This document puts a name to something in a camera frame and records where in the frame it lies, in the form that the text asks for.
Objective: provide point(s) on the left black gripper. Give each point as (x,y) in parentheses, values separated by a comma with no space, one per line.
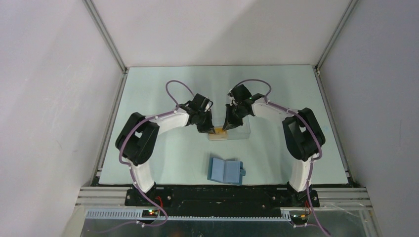
(209,128)

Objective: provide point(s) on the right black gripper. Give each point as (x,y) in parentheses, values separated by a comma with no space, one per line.
(230,122)

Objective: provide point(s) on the clear acrylic box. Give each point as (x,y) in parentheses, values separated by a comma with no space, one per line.
(239,133)

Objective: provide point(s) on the blue card holder wallet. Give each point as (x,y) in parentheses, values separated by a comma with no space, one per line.
(226,171)

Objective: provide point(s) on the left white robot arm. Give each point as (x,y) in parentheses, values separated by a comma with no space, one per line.
(138,137)

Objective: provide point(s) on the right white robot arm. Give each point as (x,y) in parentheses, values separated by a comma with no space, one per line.
(303,136)

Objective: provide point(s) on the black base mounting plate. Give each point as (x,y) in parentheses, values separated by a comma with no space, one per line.
(223,200)

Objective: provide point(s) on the right aluminium frame rail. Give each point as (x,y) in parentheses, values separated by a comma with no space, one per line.
(320,82)

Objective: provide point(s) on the aluminium frame rail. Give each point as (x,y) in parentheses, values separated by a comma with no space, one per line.
(320,82)
(117,82)

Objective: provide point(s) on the left aluminium frame rail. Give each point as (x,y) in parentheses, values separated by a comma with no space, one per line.
(117,82)

